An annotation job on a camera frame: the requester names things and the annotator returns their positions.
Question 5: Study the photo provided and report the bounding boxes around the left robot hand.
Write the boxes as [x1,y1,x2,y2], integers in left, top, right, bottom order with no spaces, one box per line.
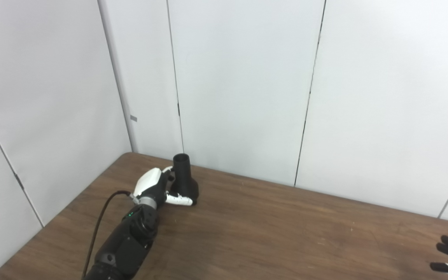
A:
[133,166,194,207]

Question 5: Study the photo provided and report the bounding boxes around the black nozzle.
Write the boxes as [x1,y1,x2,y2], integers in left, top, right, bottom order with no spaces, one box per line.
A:
[168,154,200,206]

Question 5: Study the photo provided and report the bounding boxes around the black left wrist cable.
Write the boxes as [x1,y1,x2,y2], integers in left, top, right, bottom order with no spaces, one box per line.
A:
[81,190,136,280]

